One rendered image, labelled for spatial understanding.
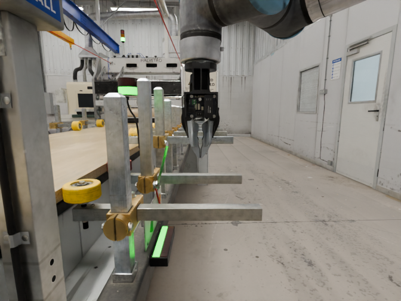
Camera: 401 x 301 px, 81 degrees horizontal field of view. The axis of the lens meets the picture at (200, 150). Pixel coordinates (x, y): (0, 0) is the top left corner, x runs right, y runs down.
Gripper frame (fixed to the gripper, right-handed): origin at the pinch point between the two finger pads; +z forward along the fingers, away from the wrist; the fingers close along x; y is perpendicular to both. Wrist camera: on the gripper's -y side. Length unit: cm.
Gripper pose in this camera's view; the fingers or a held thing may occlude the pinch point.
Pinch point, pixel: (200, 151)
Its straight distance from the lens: 57.3
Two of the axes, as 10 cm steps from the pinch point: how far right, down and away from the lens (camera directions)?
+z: 0.0, 9.9, 1.7
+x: 10.0, 0.0, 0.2
